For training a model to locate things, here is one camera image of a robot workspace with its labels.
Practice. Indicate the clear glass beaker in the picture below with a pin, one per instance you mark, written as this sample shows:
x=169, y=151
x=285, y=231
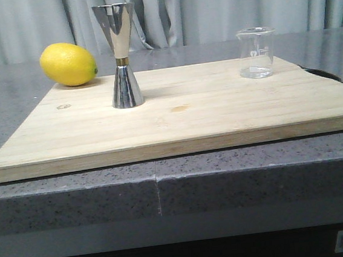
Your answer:
x=256, y=52

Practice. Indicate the grey curtain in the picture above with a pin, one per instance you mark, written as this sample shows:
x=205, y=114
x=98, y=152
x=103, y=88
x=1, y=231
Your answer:
x=29, y=26

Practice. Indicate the yellow lemon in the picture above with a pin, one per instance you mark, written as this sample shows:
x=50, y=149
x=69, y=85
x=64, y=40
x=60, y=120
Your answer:
x=68, y=64

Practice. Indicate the wooden cutting board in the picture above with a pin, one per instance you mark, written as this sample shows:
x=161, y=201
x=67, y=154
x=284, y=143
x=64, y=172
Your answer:
x=187, y=109

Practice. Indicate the silver double jigger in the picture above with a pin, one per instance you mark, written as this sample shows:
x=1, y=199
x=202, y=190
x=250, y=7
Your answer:
x=115, y=21

